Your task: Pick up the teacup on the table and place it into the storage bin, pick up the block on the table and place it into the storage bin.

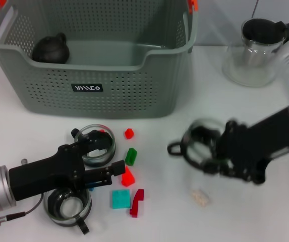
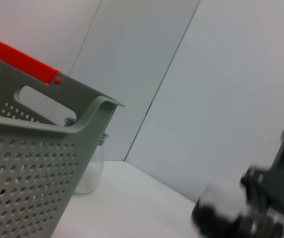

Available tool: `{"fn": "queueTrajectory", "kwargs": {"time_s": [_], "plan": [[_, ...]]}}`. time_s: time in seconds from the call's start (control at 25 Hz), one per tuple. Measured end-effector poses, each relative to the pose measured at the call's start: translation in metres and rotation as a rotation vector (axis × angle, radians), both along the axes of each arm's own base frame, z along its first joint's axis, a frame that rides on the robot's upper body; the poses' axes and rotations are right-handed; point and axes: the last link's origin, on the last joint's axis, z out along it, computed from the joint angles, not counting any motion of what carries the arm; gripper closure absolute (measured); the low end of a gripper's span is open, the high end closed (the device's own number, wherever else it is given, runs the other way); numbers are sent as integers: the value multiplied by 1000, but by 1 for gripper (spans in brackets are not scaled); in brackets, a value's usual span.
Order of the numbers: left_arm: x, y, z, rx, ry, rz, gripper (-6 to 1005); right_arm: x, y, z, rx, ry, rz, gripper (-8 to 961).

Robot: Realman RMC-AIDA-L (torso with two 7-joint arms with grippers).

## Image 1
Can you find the teal flat toy plate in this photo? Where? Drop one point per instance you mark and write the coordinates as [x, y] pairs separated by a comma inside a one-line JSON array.
[[120, 199]]

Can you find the dark clay teapot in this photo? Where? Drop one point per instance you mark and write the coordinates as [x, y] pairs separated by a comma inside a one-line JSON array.
[[51, 50]]

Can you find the blue flat toy plate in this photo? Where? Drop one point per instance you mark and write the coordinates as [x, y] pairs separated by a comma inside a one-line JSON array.
[[91, 188]]

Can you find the translucent white toy brick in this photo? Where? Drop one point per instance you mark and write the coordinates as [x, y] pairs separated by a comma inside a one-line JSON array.
[[199, 197]]

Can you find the green toy brick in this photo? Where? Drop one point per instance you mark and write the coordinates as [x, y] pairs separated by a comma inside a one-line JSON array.
[[131, 156]]

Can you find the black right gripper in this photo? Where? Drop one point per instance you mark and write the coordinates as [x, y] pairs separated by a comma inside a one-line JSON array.
[[250, 151]]

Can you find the grey-green perforated storage bin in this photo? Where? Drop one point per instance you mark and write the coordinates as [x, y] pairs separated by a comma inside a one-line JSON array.
[[134, 95]]

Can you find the dark red arch brick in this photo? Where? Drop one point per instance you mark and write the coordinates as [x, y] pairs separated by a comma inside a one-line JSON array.
[[135, 206]]

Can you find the glass teacup with black base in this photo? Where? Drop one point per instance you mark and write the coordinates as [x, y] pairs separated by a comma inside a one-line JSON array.
[[189, 151], [104, 158], [68, 211]]

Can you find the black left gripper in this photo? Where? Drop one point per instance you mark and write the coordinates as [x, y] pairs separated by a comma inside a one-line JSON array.
[[46, 174]]

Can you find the red sloped toy brick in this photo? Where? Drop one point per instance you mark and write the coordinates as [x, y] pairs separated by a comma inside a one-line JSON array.
[[127, 179]]

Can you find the glass pitcher with black lid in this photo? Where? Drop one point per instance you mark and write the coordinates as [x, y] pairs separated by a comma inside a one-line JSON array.
[[250, 70]]

